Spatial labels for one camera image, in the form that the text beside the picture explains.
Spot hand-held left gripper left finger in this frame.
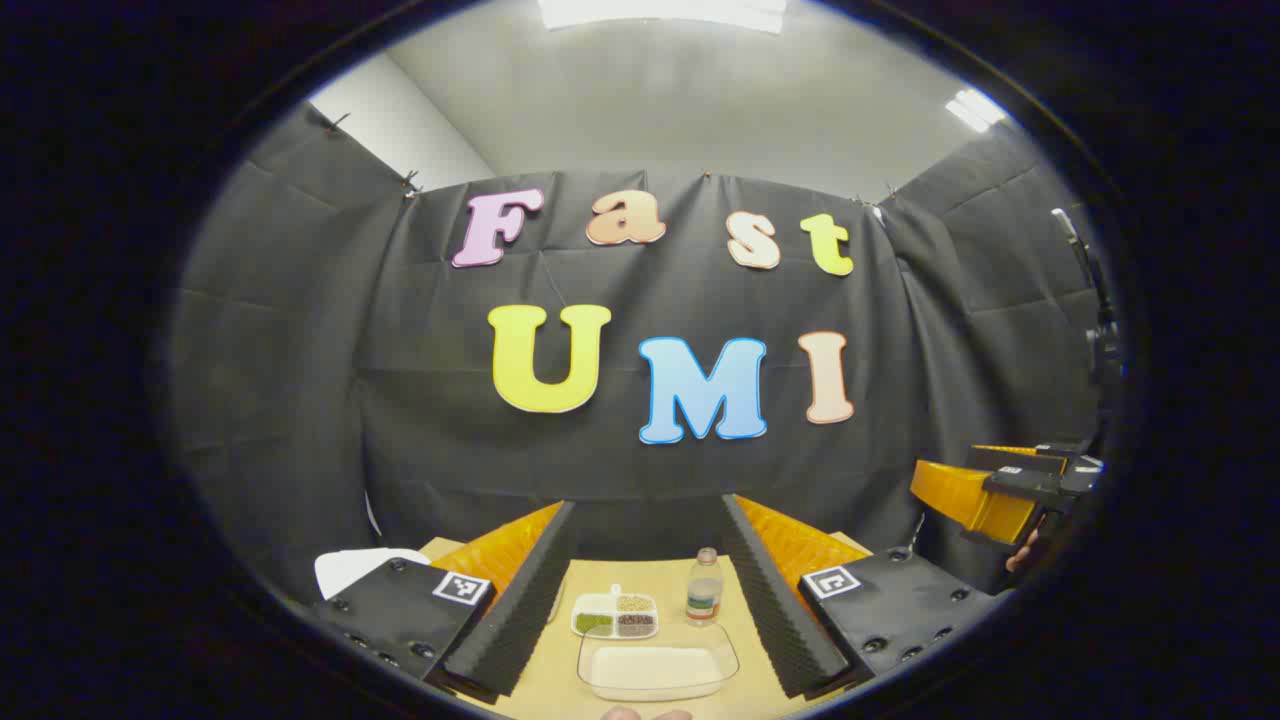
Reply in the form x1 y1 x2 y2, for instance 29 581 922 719
310 500 579 706

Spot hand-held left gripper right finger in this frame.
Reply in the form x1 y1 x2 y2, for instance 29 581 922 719
720 493 1001 701

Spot clear plastic water bottle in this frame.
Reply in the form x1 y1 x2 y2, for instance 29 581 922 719
686 547 725 628

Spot black backdrop cloth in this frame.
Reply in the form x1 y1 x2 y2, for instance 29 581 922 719
165 100 1126 601

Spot white rice cooker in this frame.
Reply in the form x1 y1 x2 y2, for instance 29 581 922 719
315 547 433 601

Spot white divided dish with beans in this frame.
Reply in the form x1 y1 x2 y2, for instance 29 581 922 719
571 585 660 641

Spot clear container of white rice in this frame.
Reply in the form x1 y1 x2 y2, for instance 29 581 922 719
577 625 741 702

